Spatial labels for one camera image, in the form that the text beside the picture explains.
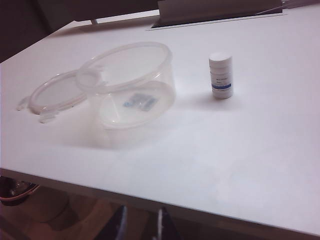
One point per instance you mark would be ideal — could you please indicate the transparent round plastic box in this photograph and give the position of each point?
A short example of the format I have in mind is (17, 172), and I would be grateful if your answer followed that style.
(132, 95)

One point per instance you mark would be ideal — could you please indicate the small white medicine bottle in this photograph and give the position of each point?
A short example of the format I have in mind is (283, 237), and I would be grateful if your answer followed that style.
(221, 77)

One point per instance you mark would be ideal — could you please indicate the transparent round box lid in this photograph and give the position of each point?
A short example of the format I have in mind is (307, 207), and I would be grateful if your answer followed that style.
(55, 96)

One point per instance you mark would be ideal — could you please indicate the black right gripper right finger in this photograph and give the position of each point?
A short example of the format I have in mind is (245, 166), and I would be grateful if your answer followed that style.
(167, 226)

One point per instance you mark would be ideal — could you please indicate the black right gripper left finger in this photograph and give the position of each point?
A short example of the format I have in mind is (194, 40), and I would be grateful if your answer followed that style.
(121, 225)

